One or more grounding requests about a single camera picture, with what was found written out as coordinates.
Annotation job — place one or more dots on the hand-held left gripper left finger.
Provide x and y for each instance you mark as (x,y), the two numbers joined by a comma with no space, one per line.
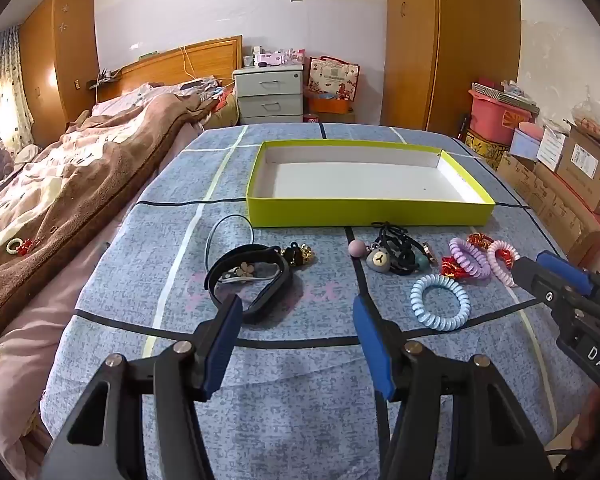
(222,345)

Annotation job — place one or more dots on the yellow-green cardboard box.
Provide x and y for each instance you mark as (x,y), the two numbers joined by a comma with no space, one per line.
(360,212)

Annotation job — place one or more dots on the wooden wardrobe with star marks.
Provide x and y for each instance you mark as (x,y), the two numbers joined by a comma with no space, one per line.
(55,60)

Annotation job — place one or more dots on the tall plain wooden wardrobe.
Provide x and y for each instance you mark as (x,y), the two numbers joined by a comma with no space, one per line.
(455,60)

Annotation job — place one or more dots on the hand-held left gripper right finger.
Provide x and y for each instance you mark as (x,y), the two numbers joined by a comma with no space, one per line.
(375,350)

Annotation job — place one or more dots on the thin dark hair loop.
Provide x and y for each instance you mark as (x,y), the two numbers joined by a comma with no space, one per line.
(243,271)

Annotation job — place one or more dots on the striped gift box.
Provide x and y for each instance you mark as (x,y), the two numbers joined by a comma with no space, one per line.
(502,94)

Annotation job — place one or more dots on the grey drawer nightstand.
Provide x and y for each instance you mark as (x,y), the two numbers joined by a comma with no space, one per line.
(267,95)

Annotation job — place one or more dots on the patterned curtain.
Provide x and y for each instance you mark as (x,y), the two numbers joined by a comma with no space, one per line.
(10,85)

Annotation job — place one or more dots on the brown fleece blanket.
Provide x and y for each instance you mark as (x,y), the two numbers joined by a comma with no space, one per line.
(80,185)

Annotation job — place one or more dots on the red black stick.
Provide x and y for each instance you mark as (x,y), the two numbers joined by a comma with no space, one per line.
(463,127)

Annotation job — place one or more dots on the yellow patterned box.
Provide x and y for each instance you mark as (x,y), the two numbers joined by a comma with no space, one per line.
(485,150)

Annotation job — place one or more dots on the pink quilt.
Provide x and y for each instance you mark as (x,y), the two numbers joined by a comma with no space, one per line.
(25,360)

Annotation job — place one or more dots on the wooden headboard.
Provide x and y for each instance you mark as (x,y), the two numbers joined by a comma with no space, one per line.
(205,60)

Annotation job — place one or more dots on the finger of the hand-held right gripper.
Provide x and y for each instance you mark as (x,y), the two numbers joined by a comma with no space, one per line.
(565,266)
(537,280)

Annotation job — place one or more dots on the yellow pillow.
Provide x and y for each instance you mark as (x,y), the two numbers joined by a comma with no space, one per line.
(225,110)

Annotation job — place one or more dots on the red can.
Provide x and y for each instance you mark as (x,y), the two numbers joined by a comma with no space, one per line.
(312,118)

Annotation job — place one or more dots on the white labelled box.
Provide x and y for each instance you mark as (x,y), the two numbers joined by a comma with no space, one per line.
(552,150)

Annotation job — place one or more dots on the red patterned gift bag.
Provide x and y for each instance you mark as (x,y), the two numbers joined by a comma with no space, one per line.
(332,77)

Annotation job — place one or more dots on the lavender box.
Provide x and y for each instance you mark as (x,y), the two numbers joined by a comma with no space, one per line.
(525,142)

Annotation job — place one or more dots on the cardboard box with label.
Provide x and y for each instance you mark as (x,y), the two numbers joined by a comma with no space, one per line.
(587,160)

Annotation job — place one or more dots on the blue checked bedsheet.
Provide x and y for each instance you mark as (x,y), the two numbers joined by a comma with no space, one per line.
(290,400)

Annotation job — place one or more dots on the pink plastic bucket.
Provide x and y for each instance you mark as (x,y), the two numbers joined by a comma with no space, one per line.
(490,115)

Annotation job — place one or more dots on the white power strip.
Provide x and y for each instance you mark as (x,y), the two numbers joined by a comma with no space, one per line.
(105,80)

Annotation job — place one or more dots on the person's right hand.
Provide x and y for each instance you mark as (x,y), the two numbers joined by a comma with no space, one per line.
(587,417)

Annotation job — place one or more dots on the large cardboard box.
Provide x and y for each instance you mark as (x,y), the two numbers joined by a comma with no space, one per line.
(550,205)

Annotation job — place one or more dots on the clutter of small toiletries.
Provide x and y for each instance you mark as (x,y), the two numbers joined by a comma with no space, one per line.
(277,57)

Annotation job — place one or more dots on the black wide headband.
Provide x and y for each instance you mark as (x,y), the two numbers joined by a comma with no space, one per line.
(245,254)

